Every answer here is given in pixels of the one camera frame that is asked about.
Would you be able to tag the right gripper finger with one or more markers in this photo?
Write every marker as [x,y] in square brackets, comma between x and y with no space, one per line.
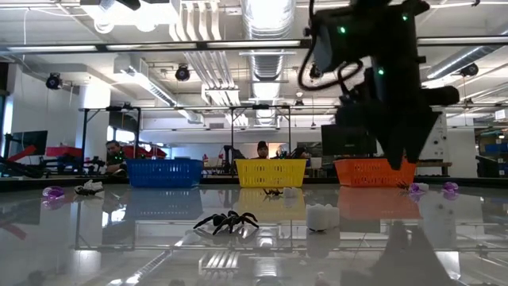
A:
[391,143]
[418,135]

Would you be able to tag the red board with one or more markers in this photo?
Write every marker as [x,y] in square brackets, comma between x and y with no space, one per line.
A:
[63,151]

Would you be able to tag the silver ceiling air duct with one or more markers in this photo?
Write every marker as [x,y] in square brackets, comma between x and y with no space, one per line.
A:
[268,63]

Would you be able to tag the white plastic skeleton hand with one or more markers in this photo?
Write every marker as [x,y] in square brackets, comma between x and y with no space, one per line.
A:
[322,216]
[94,184]
[424,186]
[290,192]

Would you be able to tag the black ceiling spotlight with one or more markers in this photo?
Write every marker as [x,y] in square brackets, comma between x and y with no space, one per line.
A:
[469,68]
[53,80]
[182,72]
[315,72]

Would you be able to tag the black monitor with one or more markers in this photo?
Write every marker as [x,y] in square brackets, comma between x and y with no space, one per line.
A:
[345,145]
[28,139]

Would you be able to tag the black metal workstation frame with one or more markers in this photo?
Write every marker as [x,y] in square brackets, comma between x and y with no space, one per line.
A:
[178,107]

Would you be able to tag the black overhead frame bar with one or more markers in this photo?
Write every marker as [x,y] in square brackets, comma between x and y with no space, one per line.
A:
[198,43]

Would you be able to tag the orange plastic basket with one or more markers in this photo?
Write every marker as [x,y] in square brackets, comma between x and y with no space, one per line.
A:
[357,175]

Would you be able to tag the blue plastic basket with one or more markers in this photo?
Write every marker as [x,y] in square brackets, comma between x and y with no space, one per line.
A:
[164,175]

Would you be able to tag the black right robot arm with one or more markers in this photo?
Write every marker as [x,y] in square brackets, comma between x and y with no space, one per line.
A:
[381,24]

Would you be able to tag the black background robot arm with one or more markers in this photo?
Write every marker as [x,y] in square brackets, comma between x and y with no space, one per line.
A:
[232,155]
[295,152]

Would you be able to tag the yellow plastic basket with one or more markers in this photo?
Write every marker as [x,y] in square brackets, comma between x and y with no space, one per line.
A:
[270,175]

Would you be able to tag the white ceiling pipe bundle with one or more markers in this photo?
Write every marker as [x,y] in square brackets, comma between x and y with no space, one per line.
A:
[210,59]

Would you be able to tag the black plastic spider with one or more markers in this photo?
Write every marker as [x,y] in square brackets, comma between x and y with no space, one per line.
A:
[81,190]
[402,184]
[273,192]
[226,221]

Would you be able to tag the person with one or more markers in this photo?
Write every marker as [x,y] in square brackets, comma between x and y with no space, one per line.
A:
[262,150]
[115,157]

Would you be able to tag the wooden side table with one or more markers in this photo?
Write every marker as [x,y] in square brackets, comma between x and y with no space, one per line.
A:
[436,163]

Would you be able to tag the black metal table frame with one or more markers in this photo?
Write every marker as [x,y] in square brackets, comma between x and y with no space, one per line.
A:
[218,180]

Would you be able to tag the white round column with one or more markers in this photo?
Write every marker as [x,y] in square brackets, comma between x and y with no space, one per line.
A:
[440,143]

